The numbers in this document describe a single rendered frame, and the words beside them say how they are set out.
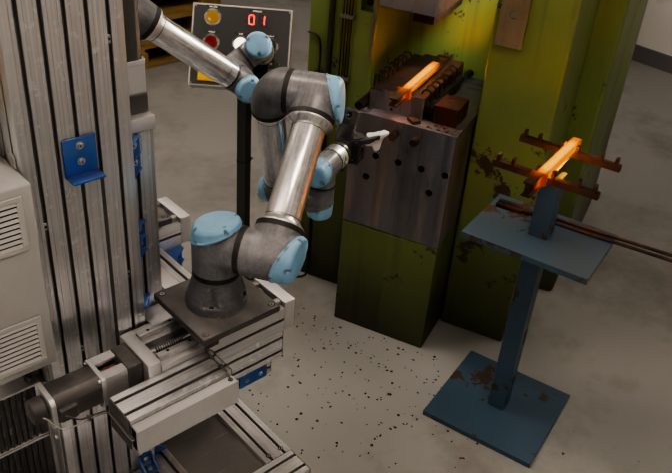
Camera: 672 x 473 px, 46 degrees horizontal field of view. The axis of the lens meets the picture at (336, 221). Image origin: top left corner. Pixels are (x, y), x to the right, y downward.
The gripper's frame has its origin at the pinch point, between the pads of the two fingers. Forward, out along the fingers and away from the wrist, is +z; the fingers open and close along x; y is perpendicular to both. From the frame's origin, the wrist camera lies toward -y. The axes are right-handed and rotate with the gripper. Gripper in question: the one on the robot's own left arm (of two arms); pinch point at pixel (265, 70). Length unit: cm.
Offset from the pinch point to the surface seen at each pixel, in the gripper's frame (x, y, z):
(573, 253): -98, -51, -27
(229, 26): 14.2, 15.2, 10.3
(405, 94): -46.9, -3.8, 5.6
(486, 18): -77, 30, 33
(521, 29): -81, 18, -8
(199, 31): 24.2, 12.8, 10.3
